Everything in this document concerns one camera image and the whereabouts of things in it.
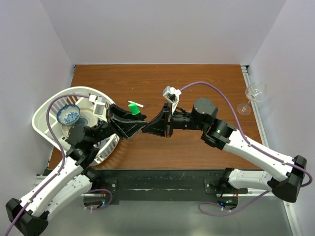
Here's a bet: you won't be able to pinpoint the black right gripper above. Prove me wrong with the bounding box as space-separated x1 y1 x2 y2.
142 102 206 138

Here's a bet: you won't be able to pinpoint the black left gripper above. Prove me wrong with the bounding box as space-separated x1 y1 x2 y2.
89 103 147 146

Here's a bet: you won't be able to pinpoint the green highlighter cap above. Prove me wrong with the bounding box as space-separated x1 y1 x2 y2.
128 103 140 116

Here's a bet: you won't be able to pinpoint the black green highlighter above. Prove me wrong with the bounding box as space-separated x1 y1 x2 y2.
135 113 147 121

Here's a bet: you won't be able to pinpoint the white blue-tipped marker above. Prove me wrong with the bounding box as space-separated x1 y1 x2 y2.
128 100 145 108

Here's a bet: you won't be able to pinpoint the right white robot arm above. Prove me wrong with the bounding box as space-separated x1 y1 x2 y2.
142 98 307 203

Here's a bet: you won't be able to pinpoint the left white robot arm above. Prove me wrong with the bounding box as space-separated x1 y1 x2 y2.
5 104 147 236

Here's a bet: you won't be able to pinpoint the stacked ceramic plates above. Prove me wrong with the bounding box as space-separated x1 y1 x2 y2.
62 108 100 137

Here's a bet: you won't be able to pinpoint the white plastic basket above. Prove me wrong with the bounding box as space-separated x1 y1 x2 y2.
32 86 115 152

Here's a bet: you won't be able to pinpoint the blue white ceramic bowl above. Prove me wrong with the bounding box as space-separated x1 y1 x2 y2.
56 104 81 125

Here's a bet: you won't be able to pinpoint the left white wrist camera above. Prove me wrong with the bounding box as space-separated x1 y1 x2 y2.
89 94 106 117

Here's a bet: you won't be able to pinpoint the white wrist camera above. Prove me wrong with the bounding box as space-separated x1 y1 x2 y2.
89 94 106 117
162 86 182 103

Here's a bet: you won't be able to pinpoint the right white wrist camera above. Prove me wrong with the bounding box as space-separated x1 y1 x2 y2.
162 86 182 103

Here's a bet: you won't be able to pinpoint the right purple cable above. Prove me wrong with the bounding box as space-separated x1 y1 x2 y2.
178 81 313 217

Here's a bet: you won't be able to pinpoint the purple cable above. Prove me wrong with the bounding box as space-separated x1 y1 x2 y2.
178 81 313 217
3 93 92 236

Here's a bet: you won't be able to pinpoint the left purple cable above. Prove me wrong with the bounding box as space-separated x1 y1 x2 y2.
3 93 92 236

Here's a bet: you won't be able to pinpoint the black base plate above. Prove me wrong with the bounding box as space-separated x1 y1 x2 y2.
82 168 248 205

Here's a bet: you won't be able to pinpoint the aluminium frame rail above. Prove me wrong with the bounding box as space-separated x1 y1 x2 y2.
34 175 46 186

